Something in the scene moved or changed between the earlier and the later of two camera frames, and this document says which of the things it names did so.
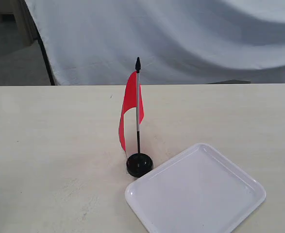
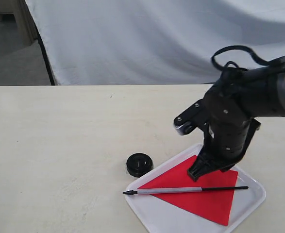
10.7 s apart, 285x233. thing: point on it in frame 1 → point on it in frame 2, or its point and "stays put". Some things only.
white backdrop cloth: (98, 42) stays put
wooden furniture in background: (17, 11) stays put
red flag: (133, 99) → (209, 196)
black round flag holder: (138, 164) stays put
